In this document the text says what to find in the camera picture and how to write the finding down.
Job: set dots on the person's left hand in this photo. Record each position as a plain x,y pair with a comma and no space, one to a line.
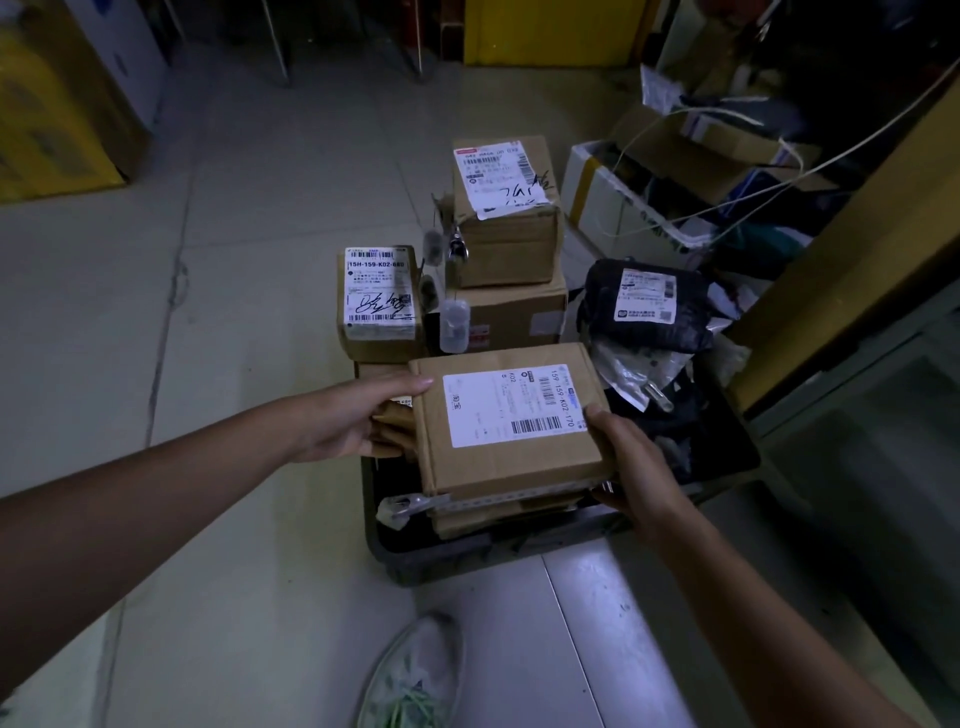
341,424

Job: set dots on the person's right hand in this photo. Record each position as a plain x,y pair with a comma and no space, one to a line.
637,469

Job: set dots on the person's right thumb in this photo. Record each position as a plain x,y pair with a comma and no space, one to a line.
600,431

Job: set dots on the person's left thumb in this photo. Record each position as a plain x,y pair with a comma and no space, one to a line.
401,386

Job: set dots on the cardboard parcel white label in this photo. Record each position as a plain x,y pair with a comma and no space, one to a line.
510,420

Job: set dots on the person's right forearm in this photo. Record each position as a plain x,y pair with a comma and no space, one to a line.
765,637

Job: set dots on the person's left forearm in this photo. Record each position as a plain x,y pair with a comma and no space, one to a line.
142,517

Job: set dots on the grey plastic bag parcel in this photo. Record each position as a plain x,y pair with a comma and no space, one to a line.
637,371

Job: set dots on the clear plastic tag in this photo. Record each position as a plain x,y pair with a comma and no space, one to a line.
454,324

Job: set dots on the small tall cardboard parcel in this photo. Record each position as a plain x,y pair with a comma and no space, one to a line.
379,300

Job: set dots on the dark plastic crate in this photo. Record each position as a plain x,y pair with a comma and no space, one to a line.
540,525

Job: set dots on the large plain cardboard box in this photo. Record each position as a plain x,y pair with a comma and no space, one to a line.
502,315

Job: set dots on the flat cardboard parcel underneath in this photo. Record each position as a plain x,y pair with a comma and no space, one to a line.
495,514

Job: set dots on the black plastic bag parcel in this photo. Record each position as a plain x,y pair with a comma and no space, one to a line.
649,304

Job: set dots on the metal keys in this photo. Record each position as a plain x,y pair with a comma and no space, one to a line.
457,244

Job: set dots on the cardboard parcel with scribbled label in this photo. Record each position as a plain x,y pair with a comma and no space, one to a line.
506,210

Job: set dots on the white foam box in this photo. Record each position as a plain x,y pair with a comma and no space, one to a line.
622,206

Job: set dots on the white green sneaker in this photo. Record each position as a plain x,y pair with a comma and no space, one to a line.
416,675

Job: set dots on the open cardboard box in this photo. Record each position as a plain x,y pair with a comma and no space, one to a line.
720,150

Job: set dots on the wooden cabinet side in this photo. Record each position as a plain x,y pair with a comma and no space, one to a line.
855,247

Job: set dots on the yellow panel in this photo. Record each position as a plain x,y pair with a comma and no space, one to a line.
555,31

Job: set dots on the yellow cardboard box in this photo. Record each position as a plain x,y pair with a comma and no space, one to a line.
52,105

